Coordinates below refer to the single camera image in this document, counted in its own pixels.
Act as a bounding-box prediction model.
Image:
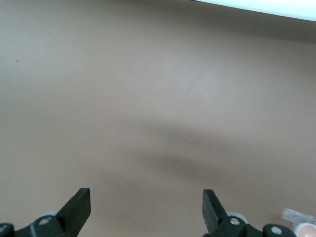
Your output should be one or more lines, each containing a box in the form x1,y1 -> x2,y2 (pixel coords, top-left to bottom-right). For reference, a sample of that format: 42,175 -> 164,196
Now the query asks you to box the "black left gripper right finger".
202,189 -> 297,237

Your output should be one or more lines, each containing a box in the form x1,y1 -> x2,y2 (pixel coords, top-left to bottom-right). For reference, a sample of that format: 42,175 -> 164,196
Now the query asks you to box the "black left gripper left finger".
0,188 -> 91,237

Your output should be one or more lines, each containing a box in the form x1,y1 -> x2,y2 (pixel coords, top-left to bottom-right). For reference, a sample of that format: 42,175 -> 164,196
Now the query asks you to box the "clear plastic egg carton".
281,208 -> 316,237

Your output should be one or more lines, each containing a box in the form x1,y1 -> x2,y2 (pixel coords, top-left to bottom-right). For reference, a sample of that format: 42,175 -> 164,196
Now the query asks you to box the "brown egg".
296,222 -> 316,237

